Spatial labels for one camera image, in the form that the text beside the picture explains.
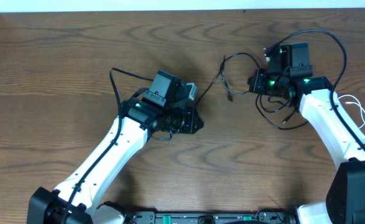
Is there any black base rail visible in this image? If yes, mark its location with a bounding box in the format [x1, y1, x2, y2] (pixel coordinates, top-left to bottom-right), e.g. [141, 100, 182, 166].
[98, 202, 298, 224]

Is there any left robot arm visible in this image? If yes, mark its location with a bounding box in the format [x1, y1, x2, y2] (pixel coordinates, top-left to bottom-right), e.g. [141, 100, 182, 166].
[27, 96, 204, 223]

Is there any white USB cable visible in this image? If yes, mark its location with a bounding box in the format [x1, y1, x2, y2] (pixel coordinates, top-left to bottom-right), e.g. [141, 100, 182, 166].
[337, 94, 365, 133]

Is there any thin black cable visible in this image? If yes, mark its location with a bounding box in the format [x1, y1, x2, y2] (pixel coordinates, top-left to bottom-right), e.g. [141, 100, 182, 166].
[193, 52, 261, 108]

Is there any thick black cable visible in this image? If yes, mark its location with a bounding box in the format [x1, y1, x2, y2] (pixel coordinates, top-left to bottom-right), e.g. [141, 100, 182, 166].
[255, 93, 310, 131]

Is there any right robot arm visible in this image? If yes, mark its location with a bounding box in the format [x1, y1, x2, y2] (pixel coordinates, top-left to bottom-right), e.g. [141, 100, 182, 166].
[247, 43, 365, 223]

